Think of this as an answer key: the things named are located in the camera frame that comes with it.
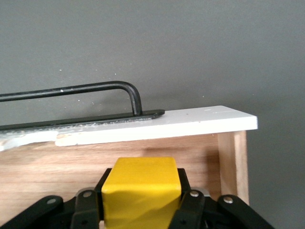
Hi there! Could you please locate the white-fronted wooden drawer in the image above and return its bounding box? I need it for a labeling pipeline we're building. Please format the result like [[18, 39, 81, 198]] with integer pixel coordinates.
[[0, 104, 259, 229]]

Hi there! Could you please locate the yellow wooden block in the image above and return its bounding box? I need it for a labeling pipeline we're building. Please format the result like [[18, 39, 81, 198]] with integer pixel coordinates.
[[101, 156, 183, 229]]

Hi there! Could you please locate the black metal drawer handle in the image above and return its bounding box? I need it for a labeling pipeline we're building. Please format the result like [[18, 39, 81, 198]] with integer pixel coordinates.
[[0, 81, 165, 131]]

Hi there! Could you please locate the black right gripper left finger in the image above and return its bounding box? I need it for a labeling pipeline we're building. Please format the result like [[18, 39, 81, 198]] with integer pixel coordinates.
[[0, 168, 112, 229]]

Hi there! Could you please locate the dark grey table mat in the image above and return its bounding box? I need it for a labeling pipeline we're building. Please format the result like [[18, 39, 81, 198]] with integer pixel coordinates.
[[0, 0, 305, 229]]

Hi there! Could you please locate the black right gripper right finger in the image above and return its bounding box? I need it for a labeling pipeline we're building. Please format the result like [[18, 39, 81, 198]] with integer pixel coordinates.
[[168, 168, 275, 229]]

